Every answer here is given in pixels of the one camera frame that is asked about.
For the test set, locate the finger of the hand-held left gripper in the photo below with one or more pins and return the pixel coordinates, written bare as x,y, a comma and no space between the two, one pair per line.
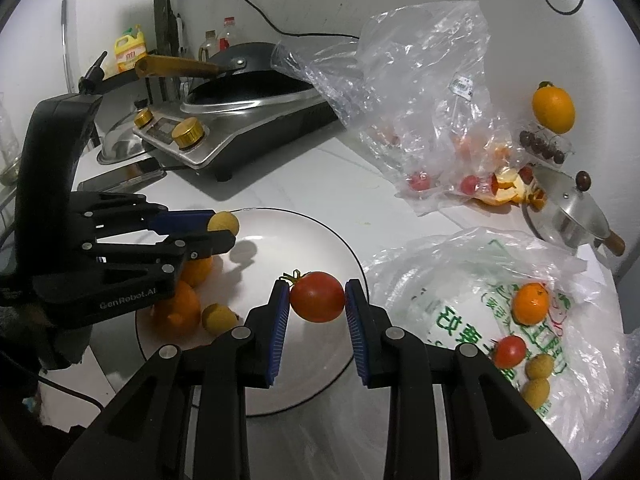
185,221
210,245

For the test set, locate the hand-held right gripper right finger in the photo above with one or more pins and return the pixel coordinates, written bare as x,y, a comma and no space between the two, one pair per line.
356,330

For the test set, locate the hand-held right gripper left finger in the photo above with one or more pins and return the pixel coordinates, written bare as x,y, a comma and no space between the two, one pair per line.
280,330

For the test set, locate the mandarin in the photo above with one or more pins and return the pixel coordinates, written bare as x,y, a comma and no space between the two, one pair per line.
197,272
175,312
531,304

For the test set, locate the white plate with dark rim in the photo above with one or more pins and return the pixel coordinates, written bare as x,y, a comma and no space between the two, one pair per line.
310,240

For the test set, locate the green printed plastic bag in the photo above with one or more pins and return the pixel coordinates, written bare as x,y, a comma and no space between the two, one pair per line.
450,280

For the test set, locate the person's left forearm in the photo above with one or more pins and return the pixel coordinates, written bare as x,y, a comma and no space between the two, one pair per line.
60,347

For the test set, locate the black smartphone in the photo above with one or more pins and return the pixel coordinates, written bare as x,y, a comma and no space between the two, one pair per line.
122,177

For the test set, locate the steel pot lid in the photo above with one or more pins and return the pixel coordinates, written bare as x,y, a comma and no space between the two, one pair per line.
120,142

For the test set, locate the silver induction cooker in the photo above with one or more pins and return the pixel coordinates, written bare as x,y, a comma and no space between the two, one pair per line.
240,130

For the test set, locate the black storage rack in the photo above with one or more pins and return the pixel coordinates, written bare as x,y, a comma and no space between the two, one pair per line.
125,76

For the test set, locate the grey metal bar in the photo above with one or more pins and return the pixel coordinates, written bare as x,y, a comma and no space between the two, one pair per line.
65,45

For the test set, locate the yellow detergent bottle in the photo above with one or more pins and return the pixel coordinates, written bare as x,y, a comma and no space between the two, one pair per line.
129,55

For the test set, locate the small bagged cherry tomato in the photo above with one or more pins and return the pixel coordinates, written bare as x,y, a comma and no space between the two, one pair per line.
420,180
469,185
525,174

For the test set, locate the dark oil bottle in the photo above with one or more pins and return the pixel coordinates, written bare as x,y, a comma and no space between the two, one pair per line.
206,50

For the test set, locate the red capped bottle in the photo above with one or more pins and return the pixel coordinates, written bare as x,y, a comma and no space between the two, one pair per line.
227,35

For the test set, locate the black umbrella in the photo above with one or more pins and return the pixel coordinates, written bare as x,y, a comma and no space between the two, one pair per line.
177,20

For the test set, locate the orange peel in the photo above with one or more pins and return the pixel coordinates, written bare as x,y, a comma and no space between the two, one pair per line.
505,187

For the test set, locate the grey vertical pipe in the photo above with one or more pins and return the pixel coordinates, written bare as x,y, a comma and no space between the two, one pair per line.
161,5

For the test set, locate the clear box of cherries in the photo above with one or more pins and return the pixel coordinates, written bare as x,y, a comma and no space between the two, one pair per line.
542,146

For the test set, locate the clear crumpled plastic bag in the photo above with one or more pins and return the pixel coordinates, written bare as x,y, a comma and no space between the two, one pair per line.
425,70

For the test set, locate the large orange with leaf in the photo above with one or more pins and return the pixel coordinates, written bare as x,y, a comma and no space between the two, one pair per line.
552,107

